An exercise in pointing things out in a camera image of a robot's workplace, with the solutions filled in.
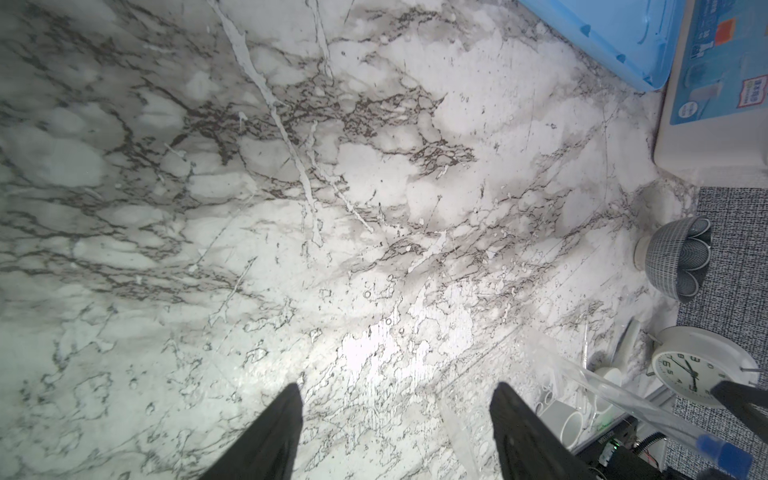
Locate blue plastic bin lid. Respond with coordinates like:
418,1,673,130
521,0,686,92

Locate white plastic storage bin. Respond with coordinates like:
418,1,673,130
653,0,767,188

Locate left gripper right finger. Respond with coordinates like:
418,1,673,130
489,382,594,480

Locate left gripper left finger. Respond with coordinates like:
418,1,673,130
200,383,303,480

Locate dark patterned ceramic bowl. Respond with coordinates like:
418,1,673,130
633,216,713,303

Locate blue capped test tube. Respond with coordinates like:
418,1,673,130
533,342,753,479

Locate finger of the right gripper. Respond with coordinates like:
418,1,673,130
711,381,768,443

